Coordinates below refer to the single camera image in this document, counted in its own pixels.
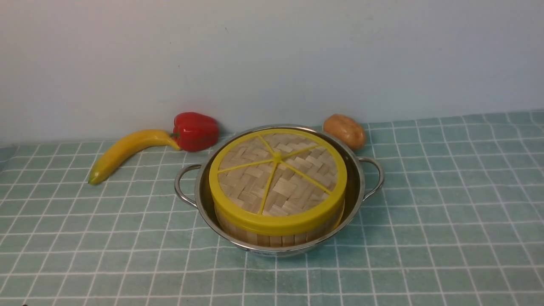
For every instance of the brown potato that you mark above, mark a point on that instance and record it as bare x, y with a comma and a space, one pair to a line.
346, 130

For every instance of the yellow banana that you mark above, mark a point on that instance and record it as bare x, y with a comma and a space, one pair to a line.
125, 148

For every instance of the yellow rimmed woven steamer lid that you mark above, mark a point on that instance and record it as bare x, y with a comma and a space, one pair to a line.
278, 182

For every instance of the yellow rimmed bamboo steamer basket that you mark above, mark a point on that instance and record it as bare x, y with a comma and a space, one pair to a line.
272, 238

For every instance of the stainless steel pot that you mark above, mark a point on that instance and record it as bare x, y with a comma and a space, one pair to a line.
365, 177

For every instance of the green checkered tablecloth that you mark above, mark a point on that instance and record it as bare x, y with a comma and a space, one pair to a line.
458, 222

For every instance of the red bell pepper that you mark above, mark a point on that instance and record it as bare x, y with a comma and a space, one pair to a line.
195, 132

